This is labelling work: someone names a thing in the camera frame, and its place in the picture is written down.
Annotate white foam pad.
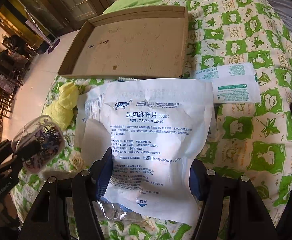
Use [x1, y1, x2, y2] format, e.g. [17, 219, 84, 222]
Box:
[81, 119, 111, 166]

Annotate green frog pattern quilt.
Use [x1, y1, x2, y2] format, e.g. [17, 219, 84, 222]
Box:
[12, 0, 292, 239]

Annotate green white flat sachet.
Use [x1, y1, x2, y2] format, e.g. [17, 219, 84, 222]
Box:
[192, 63, 261, 104]

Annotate shallow cardboard box tray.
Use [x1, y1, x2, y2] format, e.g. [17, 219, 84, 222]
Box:
[58, 5, 188, 79]

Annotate yellow towel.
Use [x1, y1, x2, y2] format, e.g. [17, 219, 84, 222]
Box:
[43, 82, 79, 131]

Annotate clear fairy pouch hair ties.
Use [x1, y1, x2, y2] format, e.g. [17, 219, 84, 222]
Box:
[10, 114, 66, 174]

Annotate clear crumpled plastic bag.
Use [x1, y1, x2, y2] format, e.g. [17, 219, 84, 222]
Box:
[92, 199, 147, 231]

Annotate white medical gauze packet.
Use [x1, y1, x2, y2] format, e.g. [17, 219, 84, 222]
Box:
[75, 79, 213, 226]

